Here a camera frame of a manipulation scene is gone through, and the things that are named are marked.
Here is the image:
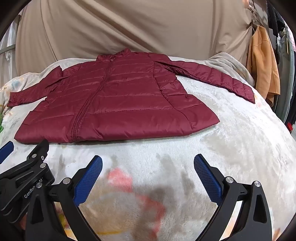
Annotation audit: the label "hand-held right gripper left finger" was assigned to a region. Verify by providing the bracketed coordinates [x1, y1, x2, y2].
[24, 155, 103, 241]

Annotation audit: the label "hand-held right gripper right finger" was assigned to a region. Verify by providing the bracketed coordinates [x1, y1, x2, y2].
[194, 154, 275, 241]

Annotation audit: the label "dark hanging clothes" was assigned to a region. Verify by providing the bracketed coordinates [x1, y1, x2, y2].
[266, 2, 296, 126]

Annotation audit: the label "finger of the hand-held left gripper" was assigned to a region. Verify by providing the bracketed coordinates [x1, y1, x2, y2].
[0, 139, 49, 185]
[0, 141, 15, 164]

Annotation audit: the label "orange hanging garment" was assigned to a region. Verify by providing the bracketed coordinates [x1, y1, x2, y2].
[246, 24, 281, 107]

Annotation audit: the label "beige sheet backdrop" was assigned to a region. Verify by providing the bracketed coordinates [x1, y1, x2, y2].
[15, 0, 255, 77]

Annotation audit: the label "floral fleece blanket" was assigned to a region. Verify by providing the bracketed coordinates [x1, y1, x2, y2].
[0, 52, 296, 241]

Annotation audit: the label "metal clothes hanger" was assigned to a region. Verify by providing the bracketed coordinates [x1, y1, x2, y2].
[248, 0, 262, 26]

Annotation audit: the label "maroon puffer jacket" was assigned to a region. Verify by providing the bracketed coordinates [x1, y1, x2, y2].
[7, 48, 256, 144]

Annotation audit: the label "grey metal rod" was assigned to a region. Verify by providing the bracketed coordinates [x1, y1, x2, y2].
[0, 45, 18, 54]

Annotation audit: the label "white satin curtain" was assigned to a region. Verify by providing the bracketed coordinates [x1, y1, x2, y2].
[0, 16, 21, 87]

